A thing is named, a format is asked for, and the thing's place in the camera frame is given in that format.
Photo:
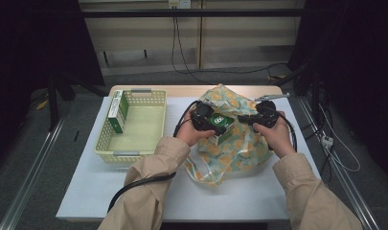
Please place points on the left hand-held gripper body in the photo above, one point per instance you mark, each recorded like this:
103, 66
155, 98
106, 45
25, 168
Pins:
202, 116

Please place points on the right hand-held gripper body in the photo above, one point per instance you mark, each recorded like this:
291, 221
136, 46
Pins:
265, 113

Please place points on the cube green white box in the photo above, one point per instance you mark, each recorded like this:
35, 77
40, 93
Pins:
225, 124

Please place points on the orange print tote bag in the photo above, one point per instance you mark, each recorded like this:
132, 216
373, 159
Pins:
236, 150

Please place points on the pale yellow plastic basket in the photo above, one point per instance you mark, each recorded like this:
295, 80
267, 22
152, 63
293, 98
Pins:
140, 127

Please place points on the person's left hand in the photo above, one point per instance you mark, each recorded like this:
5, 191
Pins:
190, 132

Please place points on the person's right hand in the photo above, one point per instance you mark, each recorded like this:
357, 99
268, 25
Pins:
276, 137

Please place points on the black metal stand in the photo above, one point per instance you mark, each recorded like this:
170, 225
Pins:
315, 92
53, 102

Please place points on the white power strip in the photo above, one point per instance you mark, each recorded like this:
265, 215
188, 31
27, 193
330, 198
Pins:
327, 140

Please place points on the tall green white box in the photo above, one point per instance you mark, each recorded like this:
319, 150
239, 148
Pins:
118, 110

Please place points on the black horizontal bar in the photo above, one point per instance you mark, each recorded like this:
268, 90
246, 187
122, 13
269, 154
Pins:
214, 12

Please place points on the dark curtain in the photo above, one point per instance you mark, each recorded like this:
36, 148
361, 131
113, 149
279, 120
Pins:
364, 64
28, 48

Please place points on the white wall outlet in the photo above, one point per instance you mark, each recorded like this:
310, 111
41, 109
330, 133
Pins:
179, 3

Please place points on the metal floor rail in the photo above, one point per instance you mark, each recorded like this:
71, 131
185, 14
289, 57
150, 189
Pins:
28, 182
357, 201

